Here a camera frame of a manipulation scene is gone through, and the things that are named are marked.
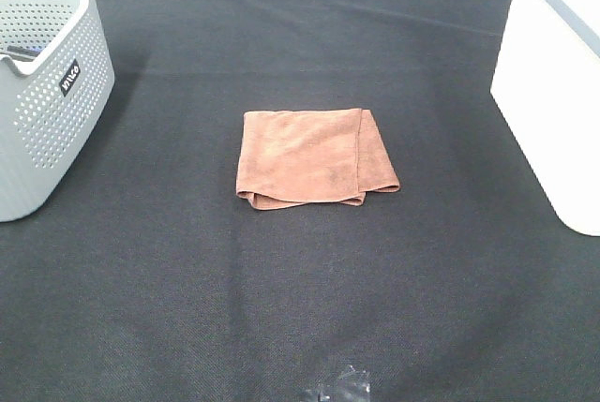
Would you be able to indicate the black table cloth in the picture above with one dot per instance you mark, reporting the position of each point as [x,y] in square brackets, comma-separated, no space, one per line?
[145,278]

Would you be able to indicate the white plastic basket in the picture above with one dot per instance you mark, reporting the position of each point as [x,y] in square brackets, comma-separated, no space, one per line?
[546,85]

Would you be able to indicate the grey perforated plastic basket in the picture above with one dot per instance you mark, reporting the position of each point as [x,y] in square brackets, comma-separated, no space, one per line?
[56,78]

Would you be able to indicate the black tape piece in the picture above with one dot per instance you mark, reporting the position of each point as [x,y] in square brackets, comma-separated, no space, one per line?
[351,385]

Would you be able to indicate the brown towel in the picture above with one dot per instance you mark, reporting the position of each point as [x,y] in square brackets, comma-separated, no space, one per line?
[292,158]

